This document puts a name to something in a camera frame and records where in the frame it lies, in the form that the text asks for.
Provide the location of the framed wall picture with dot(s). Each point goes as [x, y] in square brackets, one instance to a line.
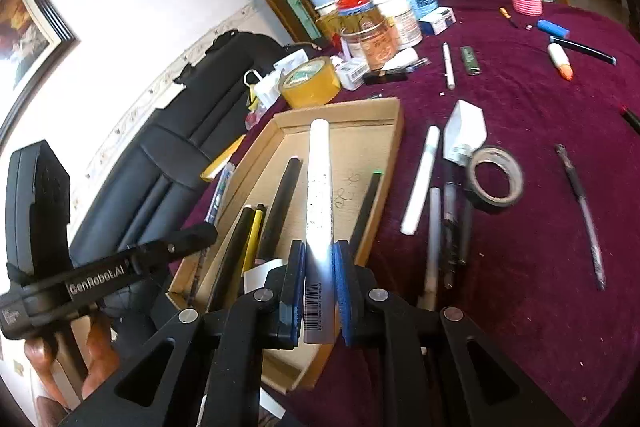
[30, 27]

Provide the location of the small blue white box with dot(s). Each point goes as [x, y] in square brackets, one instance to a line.
[437, 21]

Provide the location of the black gel pen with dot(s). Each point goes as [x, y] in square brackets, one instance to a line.
[582, 217]

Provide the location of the black leather sofa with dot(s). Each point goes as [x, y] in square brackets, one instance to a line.
[170, 157]

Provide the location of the shallow cardboard tray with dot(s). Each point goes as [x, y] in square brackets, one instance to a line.
[345, 147]

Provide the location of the clear pen cap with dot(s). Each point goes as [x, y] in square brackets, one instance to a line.
[419, 64]

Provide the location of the thin white pen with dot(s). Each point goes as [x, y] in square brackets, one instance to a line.
[448, 65]

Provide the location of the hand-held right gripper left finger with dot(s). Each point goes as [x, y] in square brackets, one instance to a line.
[296, 287]

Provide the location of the grey tape roll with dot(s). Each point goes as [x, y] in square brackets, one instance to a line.
[480, 199]

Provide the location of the red-lidded printed jar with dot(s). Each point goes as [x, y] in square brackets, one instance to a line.
[357, 9]

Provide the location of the thick white marker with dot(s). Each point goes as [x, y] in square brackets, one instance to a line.
[421, 179]

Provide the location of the blue patterned pen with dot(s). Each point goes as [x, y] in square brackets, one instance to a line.
[220, 194]

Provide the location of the white plastic jar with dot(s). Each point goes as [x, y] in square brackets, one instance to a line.
[402, 14]

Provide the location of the yellow packing tape roll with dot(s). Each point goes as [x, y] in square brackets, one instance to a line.
[308, 82]

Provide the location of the maroon tablecloth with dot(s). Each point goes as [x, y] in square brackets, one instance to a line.
[525, 282]

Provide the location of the clear barrel pen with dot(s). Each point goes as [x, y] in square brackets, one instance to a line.
[450, 227]

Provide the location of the yellow flat box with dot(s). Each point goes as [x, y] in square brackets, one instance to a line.
[222, 159]

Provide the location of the black green-tipped marker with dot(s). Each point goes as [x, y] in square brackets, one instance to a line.
[367, 207]

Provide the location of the white paper bag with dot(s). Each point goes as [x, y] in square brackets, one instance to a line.
[291, 60]
[262, 89]

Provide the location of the grey slim pen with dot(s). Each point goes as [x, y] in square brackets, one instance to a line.
[465, 227]

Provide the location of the dark blue pen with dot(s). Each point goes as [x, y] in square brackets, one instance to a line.
[582, 49]

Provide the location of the person's left hand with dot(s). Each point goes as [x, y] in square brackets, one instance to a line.
[100, 352]

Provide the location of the blue lighter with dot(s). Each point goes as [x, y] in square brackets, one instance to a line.
[552, 27]

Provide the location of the white barcode box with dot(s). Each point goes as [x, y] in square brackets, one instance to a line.
[350, 73]

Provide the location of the silver white pen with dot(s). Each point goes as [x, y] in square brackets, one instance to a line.
[434, 237]

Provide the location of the green lighter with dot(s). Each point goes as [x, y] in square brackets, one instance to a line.
[470, 59]

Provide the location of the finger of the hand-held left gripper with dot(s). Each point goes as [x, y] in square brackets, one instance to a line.
[185, 239]

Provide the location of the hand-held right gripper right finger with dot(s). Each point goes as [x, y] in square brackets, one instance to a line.
[342, 292]

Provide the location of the white cosmetic tube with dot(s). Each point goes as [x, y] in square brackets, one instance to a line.
[405, 57]

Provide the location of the clear orange-print jar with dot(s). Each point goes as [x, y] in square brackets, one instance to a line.
[372, 47]

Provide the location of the black red-tipped pen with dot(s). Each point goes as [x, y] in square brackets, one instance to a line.
[631, 118]

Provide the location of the red crinkled plastic packet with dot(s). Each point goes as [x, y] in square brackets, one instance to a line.
[252, 119]

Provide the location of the white orange-capped glue stick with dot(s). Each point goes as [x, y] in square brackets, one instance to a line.
[560, 61]

